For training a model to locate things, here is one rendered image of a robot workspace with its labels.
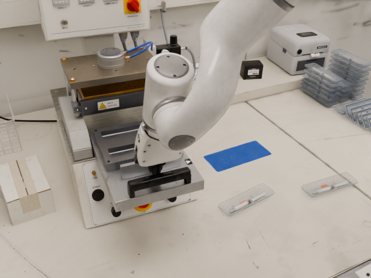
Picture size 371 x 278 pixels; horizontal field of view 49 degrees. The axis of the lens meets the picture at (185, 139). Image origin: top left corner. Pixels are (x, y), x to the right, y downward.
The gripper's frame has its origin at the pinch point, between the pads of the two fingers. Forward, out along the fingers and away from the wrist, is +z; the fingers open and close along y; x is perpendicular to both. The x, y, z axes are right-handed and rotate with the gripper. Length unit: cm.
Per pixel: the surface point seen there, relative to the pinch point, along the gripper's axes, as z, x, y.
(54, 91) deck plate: 29, 57, -16
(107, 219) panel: 27.0, 2.8, -10.9
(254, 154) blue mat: 33, 15, 45
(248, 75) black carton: 43, 62, 69
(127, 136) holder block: 7.2, 15.4, -2.2
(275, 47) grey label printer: 41, 75, 89
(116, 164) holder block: 4.6, 5.8, -7.6
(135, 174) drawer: 4.0, 1.5, -4.2
